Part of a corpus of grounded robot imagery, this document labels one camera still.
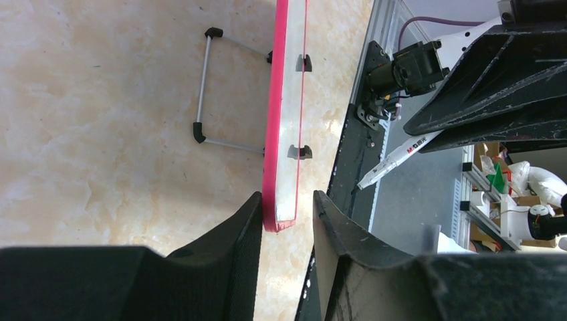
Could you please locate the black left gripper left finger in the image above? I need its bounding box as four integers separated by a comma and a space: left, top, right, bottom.
1, 192, 263, 320

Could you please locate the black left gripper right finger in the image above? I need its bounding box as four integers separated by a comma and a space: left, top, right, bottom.
313, 191, 566, 320

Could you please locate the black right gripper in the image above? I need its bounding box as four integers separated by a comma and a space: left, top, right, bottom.
403, 0, 566, 153

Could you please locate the silver whiteboard marker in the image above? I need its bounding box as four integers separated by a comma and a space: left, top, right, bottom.
351, 130, 443, 195

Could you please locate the pink framed whiteboard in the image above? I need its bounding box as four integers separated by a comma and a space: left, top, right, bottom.
261, 1, 308, 233

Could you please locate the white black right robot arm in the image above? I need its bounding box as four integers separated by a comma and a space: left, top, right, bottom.
358, 1, 566, 155

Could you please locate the black whiteboard clip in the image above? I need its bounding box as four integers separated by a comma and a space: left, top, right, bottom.
295, 54, 313, 73
287, 144, 313, 161

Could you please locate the metal whiteboard stand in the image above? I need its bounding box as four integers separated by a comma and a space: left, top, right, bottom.
192, 26, 273, 156

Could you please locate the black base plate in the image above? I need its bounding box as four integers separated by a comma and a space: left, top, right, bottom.
295, 104, 384, 320

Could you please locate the aluminium frame rail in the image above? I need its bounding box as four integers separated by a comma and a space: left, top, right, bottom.
350, 0, 413, 103

